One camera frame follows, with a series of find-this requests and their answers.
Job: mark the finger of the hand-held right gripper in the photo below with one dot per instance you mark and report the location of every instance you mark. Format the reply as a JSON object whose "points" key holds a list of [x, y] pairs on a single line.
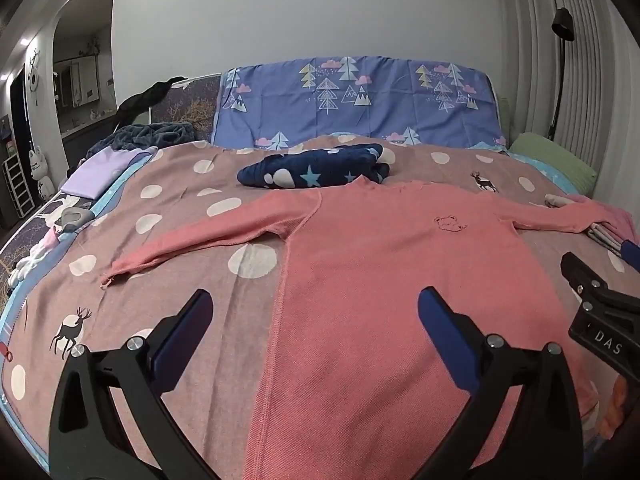
{"points": [[575, 267], [631, 249]]}

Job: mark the navy star print blanket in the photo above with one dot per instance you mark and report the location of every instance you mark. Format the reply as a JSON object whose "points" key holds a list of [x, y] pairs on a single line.
{"points": [[310, 165]]}

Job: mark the white deer wall ornament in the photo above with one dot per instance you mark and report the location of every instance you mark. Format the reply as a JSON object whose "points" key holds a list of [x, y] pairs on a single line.
{"points": [[33, 77]]}

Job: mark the green pillow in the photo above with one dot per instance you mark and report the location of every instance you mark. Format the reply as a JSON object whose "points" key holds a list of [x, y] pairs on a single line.
{"points": [[555, 160]]}

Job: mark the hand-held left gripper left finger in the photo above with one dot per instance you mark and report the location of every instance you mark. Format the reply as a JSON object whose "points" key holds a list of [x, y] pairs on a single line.
{"points": [[182, 340]]}

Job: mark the dark grey fleece blanket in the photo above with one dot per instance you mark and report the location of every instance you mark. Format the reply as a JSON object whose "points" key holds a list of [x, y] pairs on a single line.
{"points": [[150, 135]]}

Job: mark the white cat figurine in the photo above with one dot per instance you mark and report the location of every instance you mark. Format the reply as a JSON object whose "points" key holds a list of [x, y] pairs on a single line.
{"points": [[41, 170]]}

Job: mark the white pleated curtain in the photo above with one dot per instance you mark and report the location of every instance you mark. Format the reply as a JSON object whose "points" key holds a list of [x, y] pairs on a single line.
{"points": [[600, 85]]}

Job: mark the light blue quilt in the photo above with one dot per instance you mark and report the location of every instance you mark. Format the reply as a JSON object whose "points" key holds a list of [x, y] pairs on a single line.
{"points": [[112, 195]]}

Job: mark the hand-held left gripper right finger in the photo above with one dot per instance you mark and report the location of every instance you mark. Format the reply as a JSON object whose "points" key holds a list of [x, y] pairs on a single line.
{"points": [[447, 345]]}

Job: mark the pink polka dot blanket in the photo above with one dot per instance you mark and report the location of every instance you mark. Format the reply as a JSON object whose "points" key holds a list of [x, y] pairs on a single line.
{"points": [[175, 280]]}

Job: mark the black floor lamp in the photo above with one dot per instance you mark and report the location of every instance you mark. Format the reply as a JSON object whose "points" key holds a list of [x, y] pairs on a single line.
{"points": [[562, 22]]}

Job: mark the black garment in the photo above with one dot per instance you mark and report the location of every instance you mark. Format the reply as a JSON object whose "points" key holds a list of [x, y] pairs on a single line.
{"points": [[145, 97]]}

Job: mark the white wall cabinet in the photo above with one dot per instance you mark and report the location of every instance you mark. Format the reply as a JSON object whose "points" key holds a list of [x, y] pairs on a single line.
{"points": [[75, 82]]}

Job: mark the folded mauve pink garment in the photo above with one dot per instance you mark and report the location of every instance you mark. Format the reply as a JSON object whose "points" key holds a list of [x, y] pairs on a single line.
{"points": [[617, 215]]}

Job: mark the blue tree print sheet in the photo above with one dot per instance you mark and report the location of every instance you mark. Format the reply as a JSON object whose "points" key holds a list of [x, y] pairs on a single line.
{"points": [[380, 105]]}

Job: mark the white shelf rack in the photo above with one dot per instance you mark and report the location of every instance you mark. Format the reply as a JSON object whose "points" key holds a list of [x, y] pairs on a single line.
{"points": [[17, 185]]}

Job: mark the folded beige garment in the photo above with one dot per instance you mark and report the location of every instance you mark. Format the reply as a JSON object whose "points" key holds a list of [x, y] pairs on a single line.
{"points": [[555, 201]]}

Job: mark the purple folded cloth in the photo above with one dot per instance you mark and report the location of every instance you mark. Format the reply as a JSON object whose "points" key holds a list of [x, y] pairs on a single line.
{"points": [[100, 172]]}

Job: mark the pink long-sleeve shirt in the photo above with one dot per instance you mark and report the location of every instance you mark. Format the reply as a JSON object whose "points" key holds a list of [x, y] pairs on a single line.
{"points": [[375, 285]]}

